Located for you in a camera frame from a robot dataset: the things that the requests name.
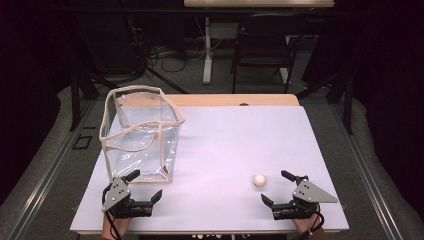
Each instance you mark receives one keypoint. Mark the white-legged desk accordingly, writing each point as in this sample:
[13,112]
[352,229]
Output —
[207,50]

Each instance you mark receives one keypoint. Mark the black chair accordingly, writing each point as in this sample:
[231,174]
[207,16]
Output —
[263,60]

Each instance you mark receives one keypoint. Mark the black metal stand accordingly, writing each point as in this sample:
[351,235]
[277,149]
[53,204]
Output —
[75,100]
[348,106]

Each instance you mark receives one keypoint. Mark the white ball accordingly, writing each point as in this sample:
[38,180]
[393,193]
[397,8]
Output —
[259,180]

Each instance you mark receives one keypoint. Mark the person's left hand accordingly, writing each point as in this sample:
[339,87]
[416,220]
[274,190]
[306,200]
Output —
[113,228]

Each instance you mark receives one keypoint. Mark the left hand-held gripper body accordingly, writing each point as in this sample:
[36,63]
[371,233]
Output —
[116,195]

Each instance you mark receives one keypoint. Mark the clear plastic bag beige trim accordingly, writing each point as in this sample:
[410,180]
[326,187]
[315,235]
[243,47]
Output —
[140,133]

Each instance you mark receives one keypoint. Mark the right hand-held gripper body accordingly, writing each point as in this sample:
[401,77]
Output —
[310,195]

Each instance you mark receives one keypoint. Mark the person's right hand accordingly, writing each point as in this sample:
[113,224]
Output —
[308,225]

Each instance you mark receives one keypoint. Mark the wooden table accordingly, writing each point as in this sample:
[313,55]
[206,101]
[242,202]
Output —
[216,100]

